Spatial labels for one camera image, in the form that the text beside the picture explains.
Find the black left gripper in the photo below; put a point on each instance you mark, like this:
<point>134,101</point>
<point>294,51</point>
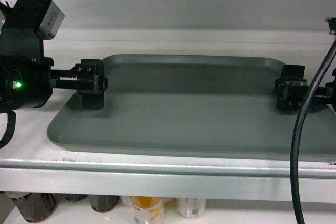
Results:
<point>25,84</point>

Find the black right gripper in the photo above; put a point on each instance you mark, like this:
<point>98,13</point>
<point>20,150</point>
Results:
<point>292,87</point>

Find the grey rectangular serving tray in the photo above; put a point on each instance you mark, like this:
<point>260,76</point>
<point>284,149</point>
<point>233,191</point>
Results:
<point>196,106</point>

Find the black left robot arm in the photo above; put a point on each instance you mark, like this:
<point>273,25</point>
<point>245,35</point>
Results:
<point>19,31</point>

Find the white upper shelf board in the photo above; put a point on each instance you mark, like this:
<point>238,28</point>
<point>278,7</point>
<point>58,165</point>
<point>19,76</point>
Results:
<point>30,162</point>

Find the dark tea bottle middle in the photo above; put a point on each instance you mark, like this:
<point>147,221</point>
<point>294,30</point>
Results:
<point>103,203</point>

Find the orange juice bottle left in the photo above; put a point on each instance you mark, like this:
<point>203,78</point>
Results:
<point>148,209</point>

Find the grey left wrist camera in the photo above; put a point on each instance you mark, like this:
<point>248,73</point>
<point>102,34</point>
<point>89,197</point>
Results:
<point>51,22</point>

